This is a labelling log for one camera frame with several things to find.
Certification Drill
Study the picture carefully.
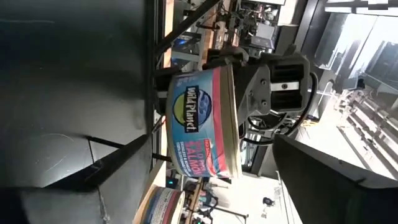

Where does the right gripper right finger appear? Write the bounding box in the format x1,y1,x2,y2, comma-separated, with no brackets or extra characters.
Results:
272,134,367,224

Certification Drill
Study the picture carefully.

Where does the gold-lid can red blue label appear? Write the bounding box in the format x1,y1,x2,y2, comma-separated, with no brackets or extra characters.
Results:
132,185,187,224
165,63,243,180

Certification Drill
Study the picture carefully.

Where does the cluttered background workbench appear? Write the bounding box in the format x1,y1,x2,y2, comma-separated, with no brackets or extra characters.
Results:
174,0,287,63

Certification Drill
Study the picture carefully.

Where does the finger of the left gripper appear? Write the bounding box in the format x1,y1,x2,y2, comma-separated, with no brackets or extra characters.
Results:
201,46,249,71

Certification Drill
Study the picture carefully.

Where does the black table mat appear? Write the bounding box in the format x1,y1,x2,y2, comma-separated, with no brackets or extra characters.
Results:
0,0,156,189

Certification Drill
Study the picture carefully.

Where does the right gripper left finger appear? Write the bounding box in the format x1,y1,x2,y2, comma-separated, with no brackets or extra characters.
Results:
46,134,153,224

